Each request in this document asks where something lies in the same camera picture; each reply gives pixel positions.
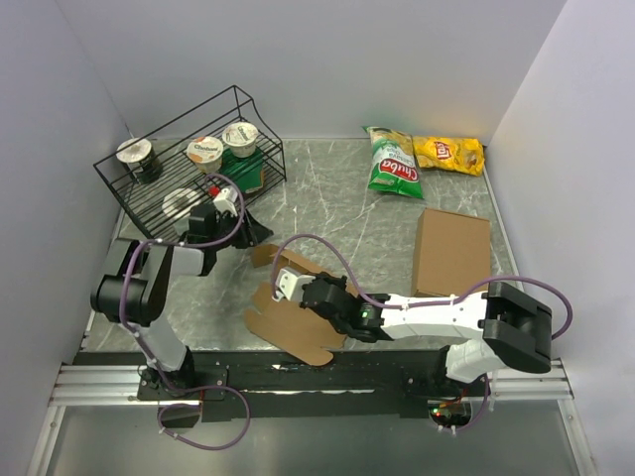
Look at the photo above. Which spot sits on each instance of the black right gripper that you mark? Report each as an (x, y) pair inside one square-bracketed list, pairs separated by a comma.
[(339, 282)]

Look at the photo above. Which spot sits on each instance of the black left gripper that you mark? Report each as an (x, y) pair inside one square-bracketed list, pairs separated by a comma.
[(252, 232)]

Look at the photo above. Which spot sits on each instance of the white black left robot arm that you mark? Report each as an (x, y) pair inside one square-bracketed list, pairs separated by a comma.
[(133, 288)]

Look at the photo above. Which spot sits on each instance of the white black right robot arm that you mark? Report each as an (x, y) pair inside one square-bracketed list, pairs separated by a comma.
[(500, 327)]

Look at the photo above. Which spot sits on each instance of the folded brown cardboard box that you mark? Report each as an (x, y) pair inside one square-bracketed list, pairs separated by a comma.
[(451, 254)]

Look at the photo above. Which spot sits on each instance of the green snack packet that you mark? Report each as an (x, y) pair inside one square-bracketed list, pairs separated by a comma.
[(247, 173)]

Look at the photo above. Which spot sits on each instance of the orange Chobani yogurt cup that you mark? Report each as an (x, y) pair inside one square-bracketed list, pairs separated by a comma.
[(206, 154)]

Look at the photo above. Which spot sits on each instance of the green Chobani yogurt cup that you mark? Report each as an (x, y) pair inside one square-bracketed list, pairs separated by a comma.
[(240, 138)]

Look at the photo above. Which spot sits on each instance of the green Chuba chips bag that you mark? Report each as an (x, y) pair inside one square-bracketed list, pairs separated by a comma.
[(394, 168)]

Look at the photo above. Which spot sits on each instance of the dark yogurt cup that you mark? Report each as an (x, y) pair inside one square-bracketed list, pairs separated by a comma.
[(140, 158)]

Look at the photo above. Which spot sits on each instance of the yellow Lays chips bag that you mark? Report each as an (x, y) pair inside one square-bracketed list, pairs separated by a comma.
[(459, 155)]

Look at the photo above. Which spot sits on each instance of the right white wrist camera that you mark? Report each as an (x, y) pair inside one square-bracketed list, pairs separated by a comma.
[(289, 285)]

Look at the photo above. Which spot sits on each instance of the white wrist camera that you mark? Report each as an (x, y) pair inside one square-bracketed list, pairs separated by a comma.
[(224, 199), (289, 285)]

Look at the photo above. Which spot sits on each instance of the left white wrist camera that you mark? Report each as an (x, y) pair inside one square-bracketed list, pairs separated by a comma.
[(224, 199)]

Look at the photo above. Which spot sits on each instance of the white ring yogurt cup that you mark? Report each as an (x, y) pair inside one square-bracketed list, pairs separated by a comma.
[(177, 206)]

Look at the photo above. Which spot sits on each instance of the black wire rack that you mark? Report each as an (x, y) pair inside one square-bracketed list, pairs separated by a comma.
[(142, 203)]

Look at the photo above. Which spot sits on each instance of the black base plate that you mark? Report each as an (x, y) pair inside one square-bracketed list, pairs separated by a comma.
[(260, 384)]

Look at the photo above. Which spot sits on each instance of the aluminium rail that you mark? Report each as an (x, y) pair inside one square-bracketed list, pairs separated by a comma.
[(105, 386)]

